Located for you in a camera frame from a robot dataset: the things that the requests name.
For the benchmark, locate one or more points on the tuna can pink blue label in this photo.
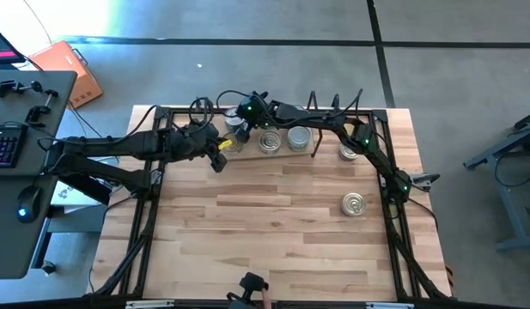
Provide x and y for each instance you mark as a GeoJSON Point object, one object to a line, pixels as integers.
{"type": "Point", "coordinates": [347, 153]}

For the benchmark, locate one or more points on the silver metal bar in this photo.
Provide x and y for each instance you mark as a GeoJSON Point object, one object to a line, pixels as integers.
{"type": "Point", "coordinates": [148, 304]}
{"type": "Point", "coordinates": [389, 305]}

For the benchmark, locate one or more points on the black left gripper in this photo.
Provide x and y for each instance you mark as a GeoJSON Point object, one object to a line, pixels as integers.
{"type": "Point", "coordinates": [196, 139]}

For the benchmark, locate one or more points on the silver tuna can ringed lid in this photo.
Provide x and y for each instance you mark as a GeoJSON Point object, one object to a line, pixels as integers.
{"type": "Point", "coordinates": [269, 142]}

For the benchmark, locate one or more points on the tuna can with green label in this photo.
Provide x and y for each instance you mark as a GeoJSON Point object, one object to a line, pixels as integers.
{"type": "Point", "coordinates": [299, 138]}
{"type": "Point", "coordinates": [231, 120]}

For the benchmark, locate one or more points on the black keyboard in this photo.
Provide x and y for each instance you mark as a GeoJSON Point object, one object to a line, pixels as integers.
{"type": "Point", "coordinates": [4, 146]}

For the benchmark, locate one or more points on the grey metal table frame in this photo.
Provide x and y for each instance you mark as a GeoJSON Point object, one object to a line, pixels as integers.
{"type": "Point", "coordinates": [513, 206]}

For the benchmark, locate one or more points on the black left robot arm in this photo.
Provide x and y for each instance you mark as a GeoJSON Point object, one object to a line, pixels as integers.
{"type": "Point", "coordinates": [118, 146]}

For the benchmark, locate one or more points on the black aluminium table frame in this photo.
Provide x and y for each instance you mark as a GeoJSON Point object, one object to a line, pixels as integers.
{"type": "Point", "coordinates": [379, 114]}

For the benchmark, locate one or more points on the black desk clamp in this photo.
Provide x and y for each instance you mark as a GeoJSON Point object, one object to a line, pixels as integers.
{"type": "Point", "coordinates": [34, 113]}
{"type": "Point", "coordinates": [4, 88]}

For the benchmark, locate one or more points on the black desk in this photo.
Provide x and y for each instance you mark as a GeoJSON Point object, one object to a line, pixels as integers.
{"type": "Point", "coordinates": [7, 249]}

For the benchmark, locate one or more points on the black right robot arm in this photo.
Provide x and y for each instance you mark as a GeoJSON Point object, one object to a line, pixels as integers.
{"type": "Point", "coordinates": [333, 122]}

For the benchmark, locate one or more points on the white box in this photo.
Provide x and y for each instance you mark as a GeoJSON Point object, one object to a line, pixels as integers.
{"type": "Point", "coordinates": [75, 195]}

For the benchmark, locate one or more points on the black computer mouse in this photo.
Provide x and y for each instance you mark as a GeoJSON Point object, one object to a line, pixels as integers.
{"type": "Point", "coordinates": [29, 201]}

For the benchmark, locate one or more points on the black castor wheel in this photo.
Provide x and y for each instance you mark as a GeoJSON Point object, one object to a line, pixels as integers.
{"type": "Point", "coordinates": [48, 268]}

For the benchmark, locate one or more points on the wooden shelf with black legs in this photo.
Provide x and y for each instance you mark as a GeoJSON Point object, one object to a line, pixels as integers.
{"type": "Point", "coordinates": [249, 154]}

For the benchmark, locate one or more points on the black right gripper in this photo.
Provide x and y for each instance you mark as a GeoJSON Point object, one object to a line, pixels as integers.
{"type": "Point", "coordinates": [256, 109]}

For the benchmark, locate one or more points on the black computer monitor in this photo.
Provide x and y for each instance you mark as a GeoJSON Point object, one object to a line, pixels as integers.
{"type": "Point", "coordinates": [0, 47]}

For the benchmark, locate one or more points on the yellow tape tag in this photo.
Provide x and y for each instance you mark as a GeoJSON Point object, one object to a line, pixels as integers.
{"type": "Point", "coordinates": [225, 145]}

